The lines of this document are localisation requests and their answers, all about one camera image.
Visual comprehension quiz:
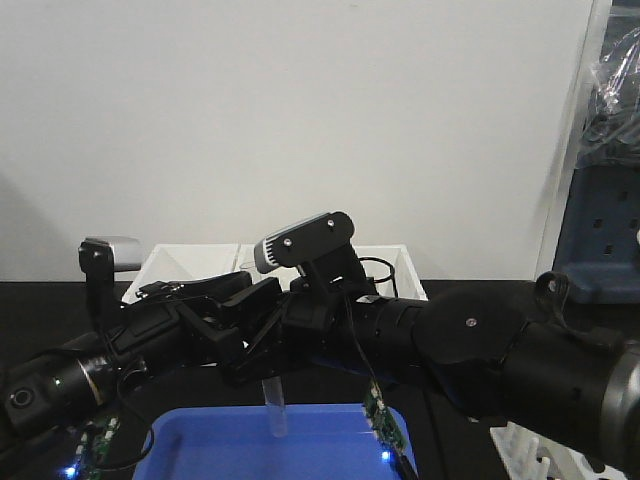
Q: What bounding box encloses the green circuit board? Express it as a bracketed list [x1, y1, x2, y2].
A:
[64, 416, 120, 479]
[362, 380, 409, 459]

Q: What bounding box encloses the grey pegboard drying rack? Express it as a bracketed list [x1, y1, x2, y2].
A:
[554, 1, 639, 304]

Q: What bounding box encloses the clear glass test tube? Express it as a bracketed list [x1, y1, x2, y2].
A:
[261, 376, 288, 438]

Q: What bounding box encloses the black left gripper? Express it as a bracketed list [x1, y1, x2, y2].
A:
[107, 279, 250, 370]

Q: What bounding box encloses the blue plastic tray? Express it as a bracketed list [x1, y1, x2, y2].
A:
[134, 403, 397, 480]

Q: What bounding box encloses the clear plastic bag of pegs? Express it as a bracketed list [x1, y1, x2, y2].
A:
[576, 27, 639, 169]

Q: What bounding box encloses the right white storage bin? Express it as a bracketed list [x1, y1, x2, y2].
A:
[354, 244, 428, 301]

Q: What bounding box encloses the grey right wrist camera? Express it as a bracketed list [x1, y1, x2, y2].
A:
[253, 211, 355, 274]

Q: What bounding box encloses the green circuit board left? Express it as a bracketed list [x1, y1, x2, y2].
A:
[64, 416, 120, 479]

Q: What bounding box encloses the left white storage bin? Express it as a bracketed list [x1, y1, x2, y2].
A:
[122, 244, 240, 303]

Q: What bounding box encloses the white test tube rack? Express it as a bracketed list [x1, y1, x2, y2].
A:
[489, 422, 626, 479]

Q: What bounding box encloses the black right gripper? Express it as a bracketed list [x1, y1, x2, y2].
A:
[219, 244, 377, 386]

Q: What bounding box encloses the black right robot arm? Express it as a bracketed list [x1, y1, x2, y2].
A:
[225, 244, 639, 479]

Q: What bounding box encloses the white storage bin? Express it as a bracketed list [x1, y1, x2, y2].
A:
[122, 244, 240, 303]
[354, 244, 428, 301]
[235, 244, 299, 291]

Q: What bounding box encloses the middle white storage bin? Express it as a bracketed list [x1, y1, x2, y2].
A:
[235, 244, 299, 291]

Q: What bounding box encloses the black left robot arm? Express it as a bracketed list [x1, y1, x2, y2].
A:
[1, 272, 284, 442]

